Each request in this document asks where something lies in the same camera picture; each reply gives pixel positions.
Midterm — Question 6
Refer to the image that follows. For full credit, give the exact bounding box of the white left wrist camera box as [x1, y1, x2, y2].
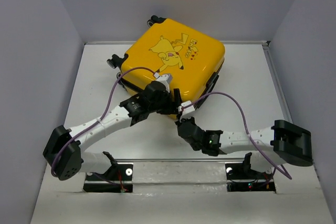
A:
[153, 72, 173, 86]

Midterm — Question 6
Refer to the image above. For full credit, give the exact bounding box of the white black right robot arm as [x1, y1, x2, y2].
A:
[175, 117, 313, 178]

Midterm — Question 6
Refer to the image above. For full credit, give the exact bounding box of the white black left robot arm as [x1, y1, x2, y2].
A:
[43, 81, 182, 181]

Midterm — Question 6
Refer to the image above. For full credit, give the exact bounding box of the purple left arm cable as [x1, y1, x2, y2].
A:
[50, 67, 158, 177]

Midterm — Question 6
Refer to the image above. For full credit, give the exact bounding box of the metal table edge rail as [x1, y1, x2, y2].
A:
[262, 41, 292, 123]

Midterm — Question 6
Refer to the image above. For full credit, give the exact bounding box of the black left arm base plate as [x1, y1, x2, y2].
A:
[83, 152, 133, 193]

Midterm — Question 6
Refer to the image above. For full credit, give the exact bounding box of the yellow hard-shell suitcase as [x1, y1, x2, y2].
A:
[107, 15, 225, 109]

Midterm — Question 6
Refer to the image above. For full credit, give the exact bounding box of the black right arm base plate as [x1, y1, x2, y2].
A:
[225, 152, 276, 193]

